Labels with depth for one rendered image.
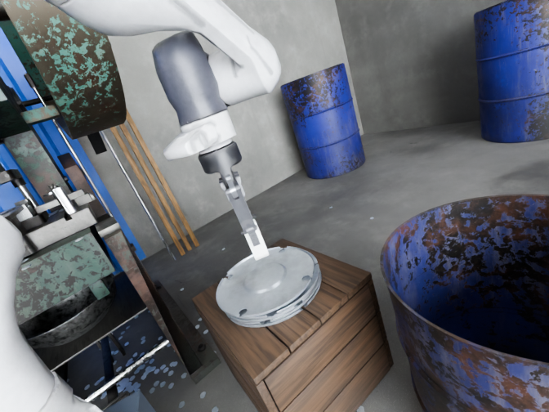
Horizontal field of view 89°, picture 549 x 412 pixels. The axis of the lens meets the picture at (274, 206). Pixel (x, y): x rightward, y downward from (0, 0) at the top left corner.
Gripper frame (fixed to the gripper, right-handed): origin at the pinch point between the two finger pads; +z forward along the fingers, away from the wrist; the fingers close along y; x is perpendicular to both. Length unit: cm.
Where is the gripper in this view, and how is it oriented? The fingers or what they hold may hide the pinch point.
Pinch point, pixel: (255, 239)
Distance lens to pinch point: 59.1
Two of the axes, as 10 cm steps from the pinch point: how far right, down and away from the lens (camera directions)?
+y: -2.0, -3.1, 9.3
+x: -9.2, 3.8, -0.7
